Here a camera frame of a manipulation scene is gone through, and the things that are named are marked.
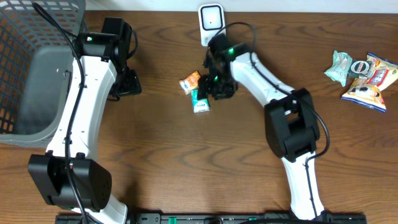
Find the white barcode scanner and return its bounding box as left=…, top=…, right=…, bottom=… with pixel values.
left=198, top=3, right=226, bottom=47

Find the orange small snack box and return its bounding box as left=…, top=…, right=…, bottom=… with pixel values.
left=179, top=71, right=201, bottom=95

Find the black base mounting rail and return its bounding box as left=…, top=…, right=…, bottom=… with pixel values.
left=55, top=212, right=368, bottom=224

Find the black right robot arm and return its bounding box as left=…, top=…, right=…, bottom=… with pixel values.
left=197, top=42, right=326, bottom=220

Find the teal snack packet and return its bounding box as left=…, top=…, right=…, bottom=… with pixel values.
left=324, top=50, right=353, bottom=87

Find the dark green small box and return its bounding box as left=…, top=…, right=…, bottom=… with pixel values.
left=348, top=60, right=371, bottom=79

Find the grey plastic mesh basket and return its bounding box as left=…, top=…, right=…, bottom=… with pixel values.
left=1, top=0, right=74, bottom=147

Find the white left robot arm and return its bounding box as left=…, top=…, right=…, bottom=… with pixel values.
left=28, top=31, right=142, bottom=223

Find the light teal small box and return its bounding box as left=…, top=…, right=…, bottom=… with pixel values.
left=191, top=90, right=210, bottom=113

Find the colourful snack chip bag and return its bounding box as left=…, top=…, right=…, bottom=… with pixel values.
left=341, top=53, right=397, bottom=113

